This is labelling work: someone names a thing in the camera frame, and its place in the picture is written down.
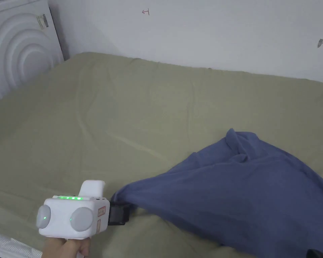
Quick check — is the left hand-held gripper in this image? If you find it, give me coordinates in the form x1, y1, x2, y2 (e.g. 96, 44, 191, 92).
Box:
36, 180, 132, 240

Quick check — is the dark blue shirt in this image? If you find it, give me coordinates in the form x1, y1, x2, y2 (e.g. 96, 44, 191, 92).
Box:
114, 128, 323, 258

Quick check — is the person's left hand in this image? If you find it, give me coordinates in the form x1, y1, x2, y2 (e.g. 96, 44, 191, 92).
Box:
42, 237, 92, 258

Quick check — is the white textured cloth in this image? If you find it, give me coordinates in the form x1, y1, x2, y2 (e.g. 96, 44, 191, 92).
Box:
0, 230, 43, 258

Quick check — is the bed with beige sheet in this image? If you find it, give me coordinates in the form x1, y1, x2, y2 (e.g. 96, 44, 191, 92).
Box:
0, 51, 323, 258

